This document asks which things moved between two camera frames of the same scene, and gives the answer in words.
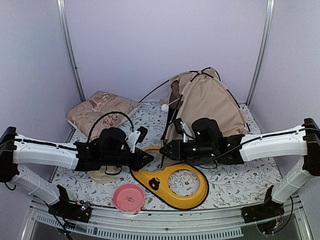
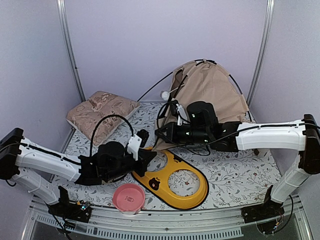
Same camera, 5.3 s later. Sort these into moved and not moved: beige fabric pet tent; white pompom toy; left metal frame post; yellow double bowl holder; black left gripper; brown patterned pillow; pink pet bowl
Moved: beige fabric pet tent; black left gripper; white pompom toy
Not moved: brown patterned pillow; left metal frame post; pink pet bowl; yellow double bowl holder
